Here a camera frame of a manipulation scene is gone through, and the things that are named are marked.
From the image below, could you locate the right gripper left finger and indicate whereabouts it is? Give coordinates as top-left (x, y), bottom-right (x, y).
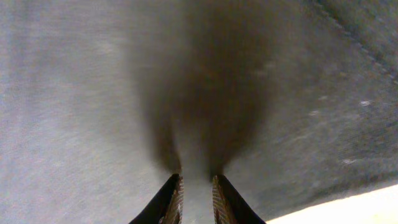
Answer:
top-left (129, 174), bottom-right (184, 224)

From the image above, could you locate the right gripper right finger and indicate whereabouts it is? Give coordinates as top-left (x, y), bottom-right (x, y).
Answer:
top-left (212, 174), bottom-right (266, 224)

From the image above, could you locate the black t-shirt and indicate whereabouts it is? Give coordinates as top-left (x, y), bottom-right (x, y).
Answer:
top-left (1, 1), bottom-right (397, 223)

